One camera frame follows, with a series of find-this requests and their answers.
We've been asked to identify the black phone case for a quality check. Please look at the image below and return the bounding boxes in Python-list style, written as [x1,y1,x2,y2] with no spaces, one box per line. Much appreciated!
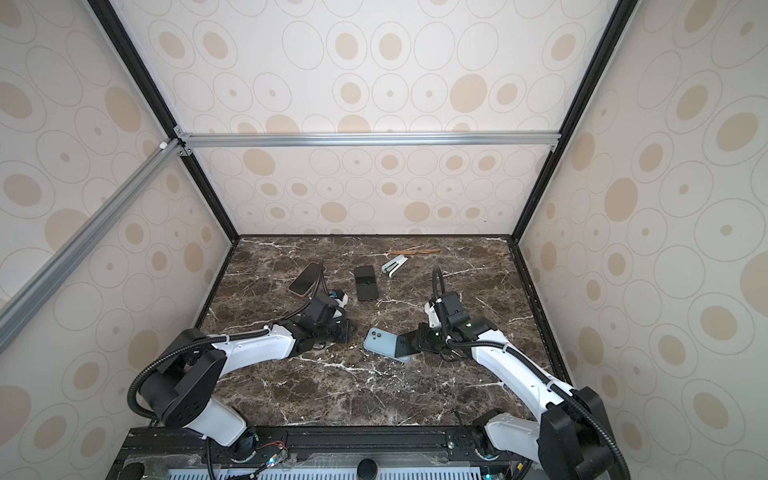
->
[352,264,380,302]

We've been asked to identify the light blue phone case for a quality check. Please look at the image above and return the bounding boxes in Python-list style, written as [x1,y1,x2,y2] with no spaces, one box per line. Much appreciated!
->
[363,328,413,363]

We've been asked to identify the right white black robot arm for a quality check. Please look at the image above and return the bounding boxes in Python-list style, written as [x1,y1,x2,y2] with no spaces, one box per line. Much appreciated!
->
[414,268,631,479]

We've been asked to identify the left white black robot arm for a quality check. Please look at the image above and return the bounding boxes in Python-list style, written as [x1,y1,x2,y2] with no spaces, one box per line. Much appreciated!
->
[126,273,354,447]

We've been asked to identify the white stapler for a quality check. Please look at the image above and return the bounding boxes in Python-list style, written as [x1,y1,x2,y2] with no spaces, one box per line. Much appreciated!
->
[382,255,408,278]

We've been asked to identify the black knob centre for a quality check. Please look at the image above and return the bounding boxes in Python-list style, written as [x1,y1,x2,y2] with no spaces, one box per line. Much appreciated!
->
[356,458,379,480]

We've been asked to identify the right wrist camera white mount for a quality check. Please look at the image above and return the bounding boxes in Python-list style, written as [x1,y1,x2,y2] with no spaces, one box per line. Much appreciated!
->
[424,301,441,329]

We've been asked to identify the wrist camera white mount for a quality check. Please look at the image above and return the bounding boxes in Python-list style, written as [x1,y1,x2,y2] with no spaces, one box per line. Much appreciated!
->
[329,289,349,308]
[424,301,441,329]

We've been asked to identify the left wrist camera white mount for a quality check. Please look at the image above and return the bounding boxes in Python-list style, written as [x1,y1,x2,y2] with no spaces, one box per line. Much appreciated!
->
[329,289,349,308]

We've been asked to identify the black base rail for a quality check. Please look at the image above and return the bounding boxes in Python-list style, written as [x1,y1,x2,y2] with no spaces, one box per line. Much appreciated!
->
[107,425,546,479]

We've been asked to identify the horizontal aluminium rail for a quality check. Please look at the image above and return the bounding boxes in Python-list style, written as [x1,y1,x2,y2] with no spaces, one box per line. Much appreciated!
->
[180,130,561,148]

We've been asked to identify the diagonal aluminium rail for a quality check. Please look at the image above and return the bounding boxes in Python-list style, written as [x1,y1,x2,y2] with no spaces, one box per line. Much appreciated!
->
[1,138,181,350]

